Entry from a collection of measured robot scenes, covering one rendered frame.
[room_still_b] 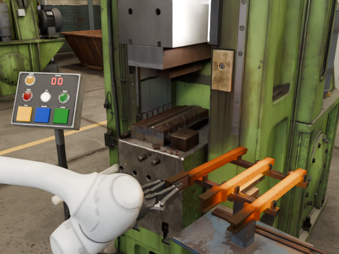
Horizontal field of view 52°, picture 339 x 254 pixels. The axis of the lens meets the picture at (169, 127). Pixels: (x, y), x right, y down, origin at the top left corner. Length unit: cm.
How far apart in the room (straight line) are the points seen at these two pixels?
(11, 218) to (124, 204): 233
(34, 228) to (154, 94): 142
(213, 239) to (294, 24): 105
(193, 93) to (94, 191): 138
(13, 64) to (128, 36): 484
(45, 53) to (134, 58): 527
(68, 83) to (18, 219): 140
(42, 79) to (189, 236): 110
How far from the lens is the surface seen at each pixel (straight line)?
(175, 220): 167
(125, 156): 171
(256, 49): 145
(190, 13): 156
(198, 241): 130
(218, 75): 150
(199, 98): 200
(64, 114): 180
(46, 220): 286
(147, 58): 155
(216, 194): 104
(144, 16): 154
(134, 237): 192
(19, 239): 273
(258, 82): 147
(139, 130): 167
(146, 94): 186
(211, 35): 148
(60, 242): 84
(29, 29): 649
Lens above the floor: 154
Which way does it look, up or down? 20 degrees down
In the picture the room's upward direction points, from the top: straight up
